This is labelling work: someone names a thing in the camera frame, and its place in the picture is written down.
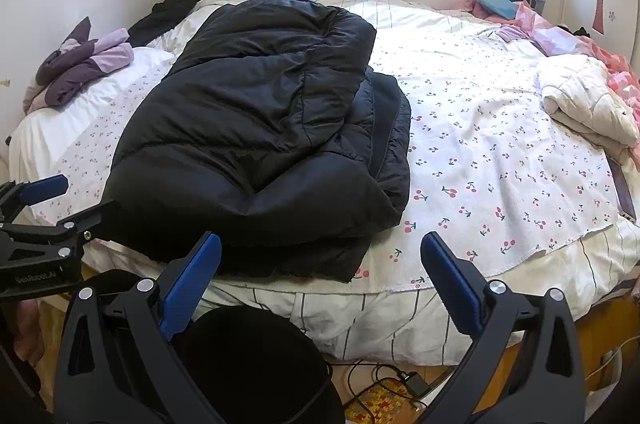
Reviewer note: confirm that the cream folded quilt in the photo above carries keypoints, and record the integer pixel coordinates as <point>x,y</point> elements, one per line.
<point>574,92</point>

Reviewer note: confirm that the colourful floor mat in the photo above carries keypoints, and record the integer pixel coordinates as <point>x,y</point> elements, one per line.
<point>382,402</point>

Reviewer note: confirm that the pink floral blanket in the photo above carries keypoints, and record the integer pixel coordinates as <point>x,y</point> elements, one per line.
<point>554,40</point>

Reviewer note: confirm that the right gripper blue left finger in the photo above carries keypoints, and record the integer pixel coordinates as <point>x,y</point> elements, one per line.
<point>184,281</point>

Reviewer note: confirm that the black power adapter with cable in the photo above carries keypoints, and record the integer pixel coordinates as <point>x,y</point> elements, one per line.
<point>414,387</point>

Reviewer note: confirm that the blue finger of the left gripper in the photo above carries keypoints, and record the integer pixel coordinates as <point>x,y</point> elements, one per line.
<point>35,192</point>

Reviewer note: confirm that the purple folded garment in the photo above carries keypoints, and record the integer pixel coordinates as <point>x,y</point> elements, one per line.
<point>78,61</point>

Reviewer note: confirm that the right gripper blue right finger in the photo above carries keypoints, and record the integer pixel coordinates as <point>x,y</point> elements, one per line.
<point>458,283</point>

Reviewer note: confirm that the person's left hand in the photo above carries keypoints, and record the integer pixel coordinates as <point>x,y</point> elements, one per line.
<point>28,343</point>

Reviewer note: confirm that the black puffer jacket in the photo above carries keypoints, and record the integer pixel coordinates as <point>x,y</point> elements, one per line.
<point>272,131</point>

